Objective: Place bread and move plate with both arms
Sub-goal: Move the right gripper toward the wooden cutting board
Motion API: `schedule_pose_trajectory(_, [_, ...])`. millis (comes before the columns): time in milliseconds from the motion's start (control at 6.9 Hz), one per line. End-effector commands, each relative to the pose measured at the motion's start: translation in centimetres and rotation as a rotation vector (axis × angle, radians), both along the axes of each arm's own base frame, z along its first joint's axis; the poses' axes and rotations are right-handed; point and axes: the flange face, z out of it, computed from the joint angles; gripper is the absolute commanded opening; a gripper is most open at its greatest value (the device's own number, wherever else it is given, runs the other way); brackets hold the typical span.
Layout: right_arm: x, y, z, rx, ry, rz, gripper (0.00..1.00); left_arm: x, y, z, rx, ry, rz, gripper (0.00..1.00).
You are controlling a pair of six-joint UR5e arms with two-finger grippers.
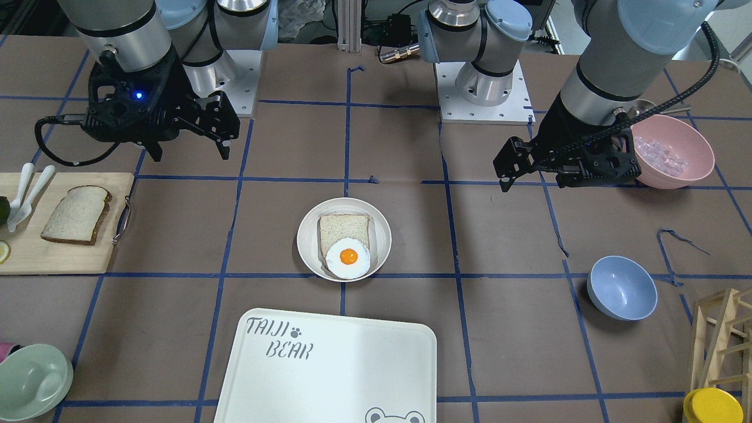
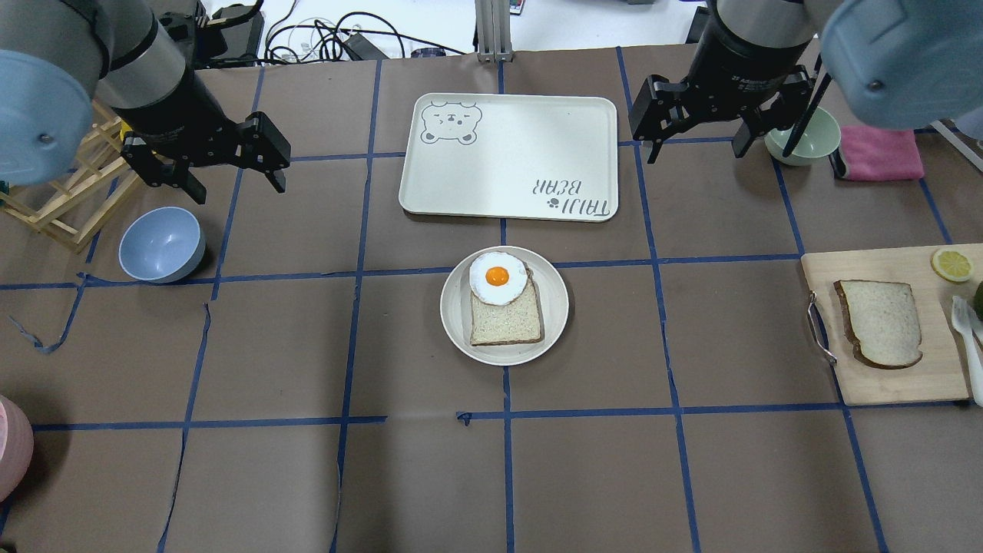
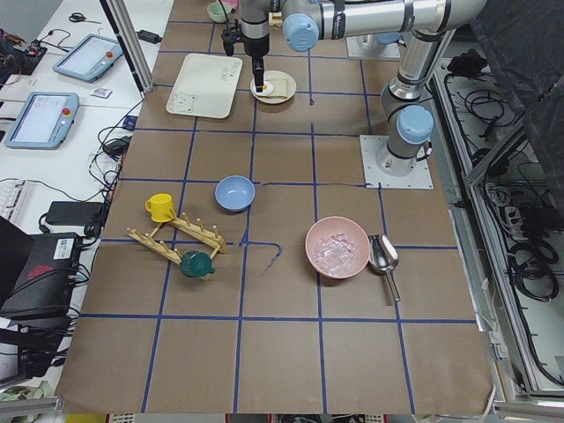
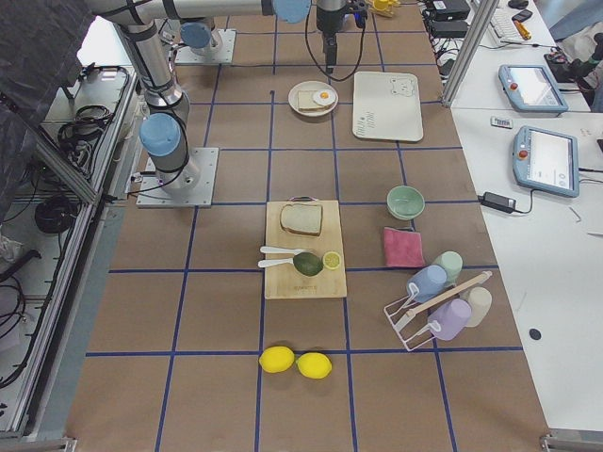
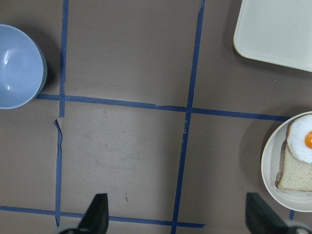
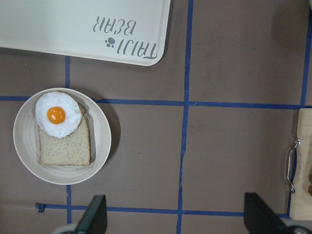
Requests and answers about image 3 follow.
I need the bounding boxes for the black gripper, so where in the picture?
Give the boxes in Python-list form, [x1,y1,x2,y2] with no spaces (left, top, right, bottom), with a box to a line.
[221,0,270,93]

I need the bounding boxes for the white round plate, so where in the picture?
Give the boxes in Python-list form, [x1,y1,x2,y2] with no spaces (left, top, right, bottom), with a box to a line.
[249,70,296,105]

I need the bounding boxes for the bread slice on plate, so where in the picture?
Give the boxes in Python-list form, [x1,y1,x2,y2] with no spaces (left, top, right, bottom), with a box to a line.
[266,78,290,99]

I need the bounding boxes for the fried egg toy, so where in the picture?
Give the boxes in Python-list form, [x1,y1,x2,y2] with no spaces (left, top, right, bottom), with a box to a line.
[256,81,274,97]

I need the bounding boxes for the bamboo cutting board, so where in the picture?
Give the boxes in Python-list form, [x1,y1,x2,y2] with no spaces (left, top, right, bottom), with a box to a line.
[269,12,283,28]

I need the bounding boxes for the cream bear tray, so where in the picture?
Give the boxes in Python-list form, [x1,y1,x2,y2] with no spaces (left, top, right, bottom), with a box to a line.
[166,54,243,119]

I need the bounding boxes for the light green bowl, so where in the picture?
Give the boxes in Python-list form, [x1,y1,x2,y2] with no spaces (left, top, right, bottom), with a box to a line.
[206,1,233,24]

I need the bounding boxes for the black power adapter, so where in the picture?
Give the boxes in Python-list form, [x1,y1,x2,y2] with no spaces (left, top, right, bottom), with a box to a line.
[137,30,162,44]

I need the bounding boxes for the blue bowl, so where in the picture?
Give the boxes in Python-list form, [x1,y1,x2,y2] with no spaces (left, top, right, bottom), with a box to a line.
[215,175,256,212]

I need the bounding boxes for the upper teach pendant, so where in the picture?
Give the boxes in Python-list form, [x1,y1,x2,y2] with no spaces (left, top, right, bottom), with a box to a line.
[52,33,122,82]

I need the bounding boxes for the teach pendant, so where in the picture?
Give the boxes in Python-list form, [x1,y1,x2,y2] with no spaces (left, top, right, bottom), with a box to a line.
[52,33,122,82]
[5,92,79,150]

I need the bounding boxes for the yellow mug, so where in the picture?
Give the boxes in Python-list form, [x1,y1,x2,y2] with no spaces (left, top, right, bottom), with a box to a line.
[145,193,176,223]

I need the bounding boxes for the wooden dish rack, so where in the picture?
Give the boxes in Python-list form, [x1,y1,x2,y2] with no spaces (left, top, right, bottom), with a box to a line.
[126,212,227,265]

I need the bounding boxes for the black scissors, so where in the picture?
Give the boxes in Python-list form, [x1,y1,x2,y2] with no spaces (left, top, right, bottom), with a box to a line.
[68,12,100,24]

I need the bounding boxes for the pink bowl with ice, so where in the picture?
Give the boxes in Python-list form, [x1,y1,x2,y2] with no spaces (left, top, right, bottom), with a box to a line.
[305,216,371,279]

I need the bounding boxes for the dark green cup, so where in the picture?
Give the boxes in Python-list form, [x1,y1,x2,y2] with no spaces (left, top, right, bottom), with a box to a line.
[179,250,215,278]

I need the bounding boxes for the lower teach pendant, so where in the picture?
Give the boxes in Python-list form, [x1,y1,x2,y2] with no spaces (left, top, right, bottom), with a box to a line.
[5,92,79,150]

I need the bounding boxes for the metal scoop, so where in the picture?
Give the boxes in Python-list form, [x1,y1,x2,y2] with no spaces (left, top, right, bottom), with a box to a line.
[368,234,401,302]

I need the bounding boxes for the white keyboard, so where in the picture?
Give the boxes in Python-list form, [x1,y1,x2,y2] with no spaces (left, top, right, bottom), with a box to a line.
[0,178,32,225]

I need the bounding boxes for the black computer box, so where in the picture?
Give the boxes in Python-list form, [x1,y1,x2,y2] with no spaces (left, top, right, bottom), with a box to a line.
[1,218,82,320]

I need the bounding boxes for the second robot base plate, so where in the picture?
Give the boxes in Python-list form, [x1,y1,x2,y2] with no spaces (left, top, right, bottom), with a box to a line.
[346,34,401,62]

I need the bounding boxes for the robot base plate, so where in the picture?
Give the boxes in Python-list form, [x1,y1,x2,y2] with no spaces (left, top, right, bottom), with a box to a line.
[360,135,434,189]

